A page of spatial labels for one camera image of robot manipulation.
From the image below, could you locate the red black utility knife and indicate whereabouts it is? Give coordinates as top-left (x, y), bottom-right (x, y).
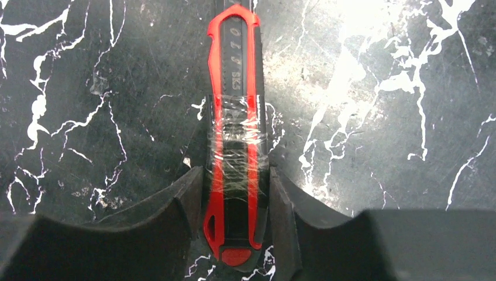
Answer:
top-left (202, 1), bottom-right (270, 272)

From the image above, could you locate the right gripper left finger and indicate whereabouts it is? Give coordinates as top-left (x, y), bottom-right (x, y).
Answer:
top-left (1, 167), bottom-right (204, 280)

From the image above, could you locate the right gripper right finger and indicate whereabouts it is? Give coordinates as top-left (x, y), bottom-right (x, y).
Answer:
top-left (270, 169), bottom-right (495, 280)

